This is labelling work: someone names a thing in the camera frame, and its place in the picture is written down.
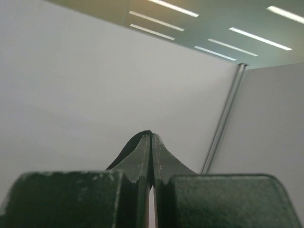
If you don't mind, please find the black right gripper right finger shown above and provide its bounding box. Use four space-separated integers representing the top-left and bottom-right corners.
152 134 301 228

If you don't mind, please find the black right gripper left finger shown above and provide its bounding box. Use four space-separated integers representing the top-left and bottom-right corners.
0 135 151 228

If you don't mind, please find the black flower print t-shirt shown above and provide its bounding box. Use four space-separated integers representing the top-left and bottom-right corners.
106 130 154 190

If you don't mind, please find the right aluminium frame post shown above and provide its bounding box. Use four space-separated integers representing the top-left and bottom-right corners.
200 63 247 174

